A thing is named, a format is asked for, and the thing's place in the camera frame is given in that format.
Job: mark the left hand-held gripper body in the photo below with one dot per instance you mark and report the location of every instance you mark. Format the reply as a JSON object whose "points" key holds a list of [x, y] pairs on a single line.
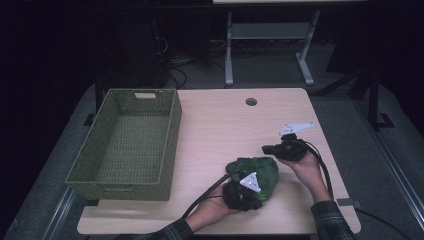
{"points": [[238, 196]]}

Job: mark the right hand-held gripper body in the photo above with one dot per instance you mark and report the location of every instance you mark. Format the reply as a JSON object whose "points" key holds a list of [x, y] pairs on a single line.
{"points": [[291, 150]]}

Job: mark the black metal stand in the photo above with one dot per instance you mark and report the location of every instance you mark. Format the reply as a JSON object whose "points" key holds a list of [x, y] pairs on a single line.
{"points": [[374, 100]]}

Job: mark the person's left hand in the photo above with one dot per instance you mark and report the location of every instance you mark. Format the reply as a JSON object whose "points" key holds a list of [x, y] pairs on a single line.
{"points": [[210, 210]]}

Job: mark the grey metal stand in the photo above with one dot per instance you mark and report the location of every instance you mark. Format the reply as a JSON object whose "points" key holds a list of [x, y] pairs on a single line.
{"points": [[268, 31]]}

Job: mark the dark green fuzzy sock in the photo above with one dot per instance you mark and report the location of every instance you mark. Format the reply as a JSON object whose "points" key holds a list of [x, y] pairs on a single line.
{"points": [[266, 173]]}

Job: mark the metal floor rail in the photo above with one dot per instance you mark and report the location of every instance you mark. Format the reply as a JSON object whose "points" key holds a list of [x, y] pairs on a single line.
{"points": [[58, 215], [395, 163]]}

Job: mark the person's right hand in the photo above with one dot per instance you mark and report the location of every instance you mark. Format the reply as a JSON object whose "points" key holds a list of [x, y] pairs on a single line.
{"points": [[306, 173]]}

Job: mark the green woven basket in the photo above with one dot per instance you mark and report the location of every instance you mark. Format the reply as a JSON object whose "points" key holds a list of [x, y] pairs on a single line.
{"points": [[128, 146]]}

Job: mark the dark computer tower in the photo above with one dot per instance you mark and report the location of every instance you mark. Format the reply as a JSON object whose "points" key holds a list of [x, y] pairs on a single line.
{"points": [[133, 50]]}

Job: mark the grey tape strip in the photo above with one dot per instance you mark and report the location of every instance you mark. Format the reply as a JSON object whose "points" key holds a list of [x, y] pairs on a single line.
{"points": [[348, 202]]}

